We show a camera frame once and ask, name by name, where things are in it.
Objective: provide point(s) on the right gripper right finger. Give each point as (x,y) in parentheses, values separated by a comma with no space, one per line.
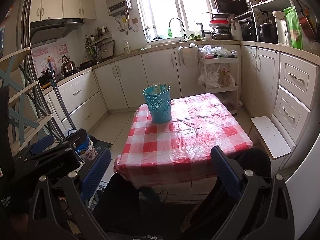
(229,171)

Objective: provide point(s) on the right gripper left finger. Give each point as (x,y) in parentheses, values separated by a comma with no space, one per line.
(92,172)

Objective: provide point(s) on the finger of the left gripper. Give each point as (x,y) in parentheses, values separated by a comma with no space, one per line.
(42,144)

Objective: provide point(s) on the kitchen faucet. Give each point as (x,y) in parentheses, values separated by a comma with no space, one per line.
(176,29)

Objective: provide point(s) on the blue plastic bag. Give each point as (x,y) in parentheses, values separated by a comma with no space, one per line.
(78,140)

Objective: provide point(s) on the wooden blue folding shelf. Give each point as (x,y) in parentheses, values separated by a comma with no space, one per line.
(24,128)

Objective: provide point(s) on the white step stool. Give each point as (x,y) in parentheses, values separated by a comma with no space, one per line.
(277,143)

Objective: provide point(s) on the red white checkered tablecloth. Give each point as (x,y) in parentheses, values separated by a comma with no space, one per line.
(178,151)

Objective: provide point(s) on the steel kettle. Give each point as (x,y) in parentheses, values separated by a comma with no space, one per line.
(68,67)

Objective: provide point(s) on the white rolling cart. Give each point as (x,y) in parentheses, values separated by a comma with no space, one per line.
(219,69)

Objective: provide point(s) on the teal perforated plastic basket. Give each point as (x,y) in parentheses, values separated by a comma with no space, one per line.
(158,100)

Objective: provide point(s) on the range hood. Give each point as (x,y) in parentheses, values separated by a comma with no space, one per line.
(49,31)

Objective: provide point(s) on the white thermos jug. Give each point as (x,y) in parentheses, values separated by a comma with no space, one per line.
(281,26)

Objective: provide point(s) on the green snack bag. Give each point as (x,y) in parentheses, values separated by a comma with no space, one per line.
(294,27)

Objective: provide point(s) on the black microwave oven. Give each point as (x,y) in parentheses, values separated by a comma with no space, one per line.
(235,7)

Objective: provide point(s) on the wall water heater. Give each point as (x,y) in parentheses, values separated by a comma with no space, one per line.
(118,7)

